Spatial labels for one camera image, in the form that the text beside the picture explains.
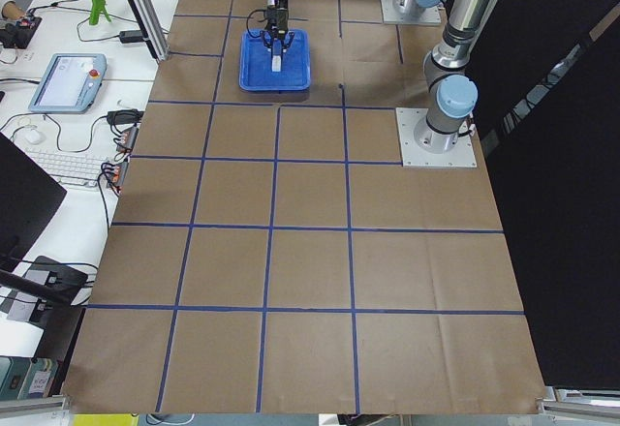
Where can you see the black red control box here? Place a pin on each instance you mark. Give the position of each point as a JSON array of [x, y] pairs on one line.
[[19, 33]]

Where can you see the aluminium frame post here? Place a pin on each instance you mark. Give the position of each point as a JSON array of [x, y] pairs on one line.
[[151, 29]]

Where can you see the person's hand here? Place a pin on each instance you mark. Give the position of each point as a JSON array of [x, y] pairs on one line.
[[11, 11]]

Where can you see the green handled grabber tool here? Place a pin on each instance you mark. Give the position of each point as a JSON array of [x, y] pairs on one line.
[[98, 9]]

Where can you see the black power adapter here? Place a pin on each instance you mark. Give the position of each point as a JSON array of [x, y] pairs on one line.
[[130, 36]]

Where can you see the teach pendant tablet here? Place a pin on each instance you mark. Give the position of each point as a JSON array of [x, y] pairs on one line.
[[70, 83]]

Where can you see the black monitor stand base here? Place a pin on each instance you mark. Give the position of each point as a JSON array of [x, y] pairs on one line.
[[63, 280]]

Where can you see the white keyboard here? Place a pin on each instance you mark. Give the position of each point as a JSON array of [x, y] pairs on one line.
[[78, 171]]

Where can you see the white block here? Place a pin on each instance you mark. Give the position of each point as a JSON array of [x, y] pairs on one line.
[[276, 64], [276, 50]]

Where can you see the white computer mouse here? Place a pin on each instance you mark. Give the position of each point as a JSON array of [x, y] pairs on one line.
[[34, 136]]

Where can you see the blue plastic tray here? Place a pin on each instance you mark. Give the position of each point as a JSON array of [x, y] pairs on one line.
[[263, 69]]

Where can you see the black monitor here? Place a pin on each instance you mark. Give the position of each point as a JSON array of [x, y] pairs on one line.
[[29, 200]]

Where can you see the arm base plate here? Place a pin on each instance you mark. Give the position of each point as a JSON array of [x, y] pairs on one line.
[[409, 12], [436, 155]]

